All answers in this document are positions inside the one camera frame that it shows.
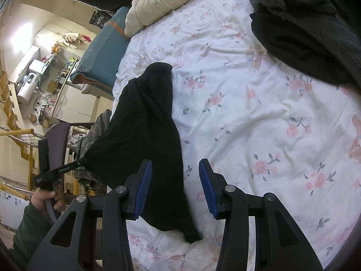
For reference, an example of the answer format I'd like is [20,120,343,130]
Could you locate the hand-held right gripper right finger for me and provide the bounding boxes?
[198,159,323,271]

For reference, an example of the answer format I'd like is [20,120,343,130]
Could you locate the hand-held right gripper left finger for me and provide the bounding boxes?
[27,159,153,271]

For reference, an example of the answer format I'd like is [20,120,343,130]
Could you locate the black knit pants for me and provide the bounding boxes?
[80,61,202,245]

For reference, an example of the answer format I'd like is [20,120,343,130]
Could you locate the black fleece pants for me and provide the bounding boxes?
[250,6,361,86]

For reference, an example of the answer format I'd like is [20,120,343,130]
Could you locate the person's left forearm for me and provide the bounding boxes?
[12,203,57,266]

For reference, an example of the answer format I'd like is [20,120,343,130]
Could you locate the person's left hand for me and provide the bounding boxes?
[30,189,67,214]

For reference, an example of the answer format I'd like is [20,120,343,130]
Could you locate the dark folding chair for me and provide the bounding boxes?
[38,122,72,177]

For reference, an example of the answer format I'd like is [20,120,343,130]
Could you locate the cream kitchen base cabinet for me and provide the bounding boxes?
[53,59,100,125]

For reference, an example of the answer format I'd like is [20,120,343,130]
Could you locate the floral white bed sheet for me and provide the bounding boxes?
[111,0,361,271]

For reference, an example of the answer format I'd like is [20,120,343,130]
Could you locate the white water heater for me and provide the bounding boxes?
[16,73,39,105]

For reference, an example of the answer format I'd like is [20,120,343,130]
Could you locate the range hood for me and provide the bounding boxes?
[28,59,52,77]

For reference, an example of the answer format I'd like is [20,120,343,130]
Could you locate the teal bed side cushion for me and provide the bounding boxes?
[70,6,132,91]

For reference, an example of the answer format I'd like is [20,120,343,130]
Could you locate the hanging cream towel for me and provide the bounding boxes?
[62,32,92,46]

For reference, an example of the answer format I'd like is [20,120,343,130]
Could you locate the black poster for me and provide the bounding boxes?
[89,9,107,29]

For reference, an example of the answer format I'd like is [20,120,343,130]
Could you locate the cream duvet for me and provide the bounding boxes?
[124,0,249,38]

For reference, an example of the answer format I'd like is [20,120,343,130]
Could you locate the wooden frame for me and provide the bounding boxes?
[0,70,36,204]

